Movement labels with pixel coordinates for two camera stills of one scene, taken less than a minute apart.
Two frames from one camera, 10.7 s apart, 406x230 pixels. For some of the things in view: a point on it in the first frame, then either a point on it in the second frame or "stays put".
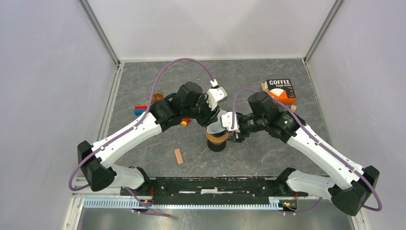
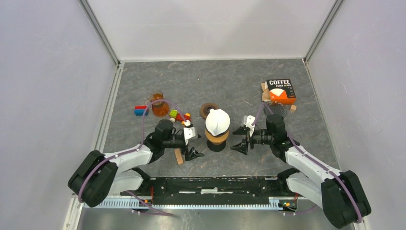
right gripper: x=239 y=135 to x=242 y=131
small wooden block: x=178 y=156 stays put
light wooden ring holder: x=217 y=140 stays put
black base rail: x=212 y=190 stays put
